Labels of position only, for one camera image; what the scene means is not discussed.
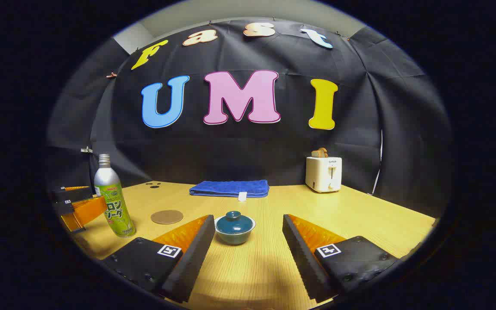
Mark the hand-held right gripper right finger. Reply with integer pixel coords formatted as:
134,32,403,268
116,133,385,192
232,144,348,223
282,214,404,303

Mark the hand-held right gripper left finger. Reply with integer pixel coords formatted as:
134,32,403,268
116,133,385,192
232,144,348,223
102,214,217,304

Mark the silver green water bottle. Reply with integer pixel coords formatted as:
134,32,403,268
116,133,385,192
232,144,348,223
93,154,137,239

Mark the white teacup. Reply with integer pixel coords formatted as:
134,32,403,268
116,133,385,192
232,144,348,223
214,215,256,246

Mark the round brown coaster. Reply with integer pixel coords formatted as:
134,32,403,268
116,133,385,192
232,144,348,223
151,210,184,225

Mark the dark teal teacup lid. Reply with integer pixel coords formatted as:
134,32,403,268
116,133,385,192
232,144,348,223
217,211,253,235

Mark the folded blue towel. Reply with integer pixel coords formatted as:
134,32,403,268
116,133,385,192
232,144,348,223
189,180,270,202

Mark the cream white toaster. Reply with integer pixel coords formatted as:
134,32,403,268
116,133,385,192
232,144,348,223
305,156,343,193

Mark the black backdrop cloth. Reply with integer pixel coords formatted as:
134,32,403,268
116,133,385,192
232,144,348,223
46,17,453,218

